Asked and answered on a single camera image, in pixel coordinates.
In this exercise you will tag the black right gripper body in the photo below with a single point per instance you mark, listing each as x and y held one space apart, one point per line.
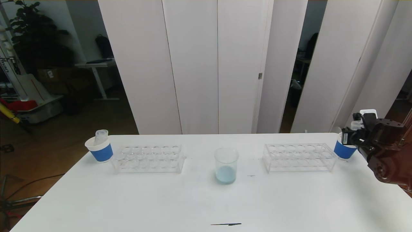
345 138

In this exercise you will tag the orange red pigment test tube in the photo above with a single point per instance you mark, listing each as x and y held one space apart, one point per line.
103 133

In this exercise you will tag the blue pigment test tube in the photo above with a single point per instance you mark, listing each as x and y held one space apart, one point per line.
98 141

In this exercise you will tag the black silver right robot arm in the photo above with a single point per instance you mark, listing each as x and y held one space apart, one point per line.
389 151

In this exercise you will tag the clear acrylic tube rack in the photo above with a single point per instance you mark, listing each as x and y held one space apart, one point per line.
151 161
299 161

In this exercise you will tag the clear plastic beaker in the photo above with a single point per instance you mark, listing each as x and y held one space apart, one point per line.
226 177

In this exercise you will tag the yellow tube object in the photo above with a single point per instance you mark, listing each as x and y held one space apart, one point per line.
8 115

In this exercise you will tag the blue white paper cup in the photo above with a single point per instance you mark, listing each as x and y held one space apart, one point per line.
343 151
102 154

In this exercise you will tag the dark bin with white bag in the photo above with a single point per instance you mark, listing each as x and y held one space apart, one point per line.
294 96

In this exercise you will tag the black backpack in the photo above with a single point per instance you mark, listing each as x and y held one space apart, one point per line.
104 48

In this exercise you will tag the white standing desk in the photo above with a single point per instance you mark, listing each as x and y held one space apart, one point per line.
96 64

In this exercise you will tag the brown cardboard box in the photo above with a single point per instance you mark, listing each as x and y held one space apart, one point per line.
58 75

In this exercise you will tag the white machine with base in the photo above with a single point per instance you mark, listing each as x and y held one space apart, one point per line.
35 93

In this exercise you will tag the red flat object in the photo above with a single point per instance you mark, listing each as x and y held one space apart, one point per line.
24 105

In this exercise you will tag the dark green potted plant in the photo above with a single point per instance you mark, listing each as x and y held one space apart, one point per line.
35 35

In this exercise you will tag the metal tripod legs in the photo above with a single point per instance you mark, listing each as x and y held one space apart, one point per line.
19 201

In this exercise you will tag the small black floor device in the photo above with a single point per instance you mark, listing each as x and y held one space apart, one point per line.
8 148

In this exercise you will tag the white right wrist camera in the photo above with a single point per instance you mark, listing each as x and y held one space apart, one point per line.
369 112

